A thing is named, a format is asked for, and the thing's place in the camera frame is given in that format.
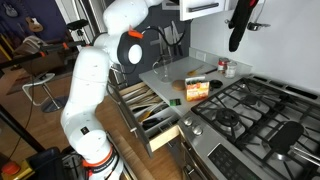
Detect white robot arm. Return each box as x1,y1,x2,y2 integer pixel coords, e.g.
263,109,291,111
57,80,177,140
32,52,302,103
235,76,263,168
61,0,163,180

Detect open wooden cutlery drawer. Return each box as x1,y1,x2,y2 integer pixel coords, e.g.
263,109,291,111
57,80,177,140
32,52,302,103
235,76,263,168
108,83,180,157

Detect white upper cupboard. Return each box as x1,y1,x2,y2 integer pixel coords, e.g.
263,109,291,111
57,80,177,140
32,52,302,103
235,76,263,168
161,0,238,21

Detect clear glass measuring jug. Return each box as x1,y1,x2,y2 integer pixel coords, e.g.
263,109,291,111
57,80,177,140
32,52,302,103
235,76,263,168
152,55,173,83

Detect green tea bag packet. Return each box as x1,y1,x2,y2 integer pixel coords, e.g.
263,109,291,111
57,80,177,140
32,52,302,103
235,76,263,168
169,99,182,106

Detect round cork trivet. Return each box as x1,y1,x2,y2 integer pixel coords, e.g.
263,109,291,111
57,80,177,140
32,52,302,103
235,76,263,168
172,80,185,91

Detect orange juice carton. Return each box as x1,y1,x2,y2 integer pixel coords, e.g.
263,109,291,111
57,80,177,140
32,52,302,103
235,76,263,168
185,76,210,101

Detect yellow smiley spatula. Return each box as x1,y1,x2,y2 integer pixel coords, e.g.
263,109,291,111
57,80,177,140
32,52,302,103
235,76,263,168
187,65,203,76

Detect small black round lid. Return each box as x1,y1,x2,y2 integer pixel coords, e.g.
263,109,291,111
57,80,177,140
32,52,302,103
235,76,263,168
210,80,223,88

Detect magnetic knife strip with knives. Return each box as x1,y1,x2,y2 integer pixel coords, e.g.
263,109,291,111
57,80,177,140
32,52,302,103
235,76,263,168
150,21,184,56

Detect red labelled tin can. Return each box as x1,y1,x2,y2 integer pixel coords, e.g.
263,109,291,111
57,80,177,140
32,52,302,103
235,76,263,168
217,58,229,74

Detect glass jar with label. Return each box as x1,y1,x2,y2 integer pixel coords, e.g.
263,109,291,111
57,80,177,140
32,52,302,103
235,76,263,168
225,61,237,78

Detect stainless gas stove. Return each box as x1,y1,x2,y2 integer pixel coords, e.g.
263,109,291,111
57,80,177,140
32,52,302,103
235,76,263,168
178,76,320,180

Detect white bar stool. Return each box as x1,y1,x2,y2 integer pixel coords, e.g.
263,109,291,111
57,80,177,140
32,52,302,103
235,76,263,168
22,73,67,113

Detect black oven mitt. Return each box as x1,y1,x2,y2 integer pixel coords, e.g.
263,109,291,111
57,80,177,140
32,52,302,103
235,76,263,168
228,0,259,52

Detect red emergency stop button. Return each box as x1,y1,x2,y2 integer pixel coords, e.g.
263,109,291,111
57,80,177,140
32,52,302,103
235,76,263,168
1,161,20,175

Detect white wall outlet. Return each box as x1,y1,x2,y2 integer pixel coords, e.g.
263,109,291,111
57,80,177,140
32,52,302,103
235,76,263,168
196,51,206,61

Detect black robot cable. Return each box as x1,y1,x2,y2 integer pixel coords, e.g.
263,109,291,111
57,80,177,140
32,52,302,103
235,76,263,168
139,25,186,48

